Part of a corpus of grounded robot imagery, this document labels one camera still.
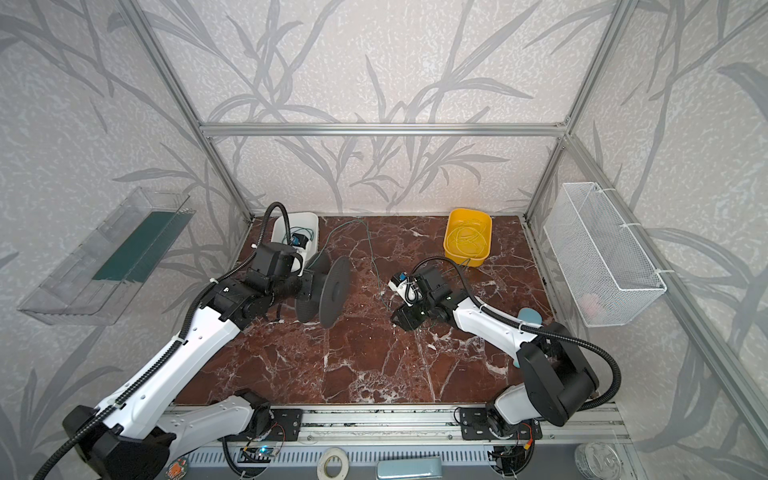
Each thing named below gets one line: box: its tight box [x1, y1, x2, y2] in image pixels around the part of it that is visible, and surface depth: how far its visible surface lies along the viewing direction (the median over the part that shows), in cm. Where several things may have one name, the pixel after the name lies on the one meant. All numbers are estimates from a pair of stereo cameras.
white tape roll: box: [316, 447, 350, 480], surface depth 69 cm
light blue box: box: [376, 460, 443, 479], surface depth 65 cm
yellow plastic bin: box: [443, 208, 493, 267], surface depth 113 cm
